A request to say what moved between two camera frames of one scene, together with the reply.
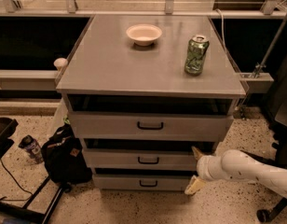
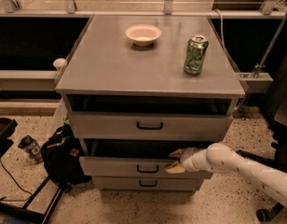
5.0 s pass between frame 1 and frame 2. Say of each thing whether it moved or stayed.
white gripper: moved
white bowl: stayed
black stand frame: stayed
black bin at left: stayed
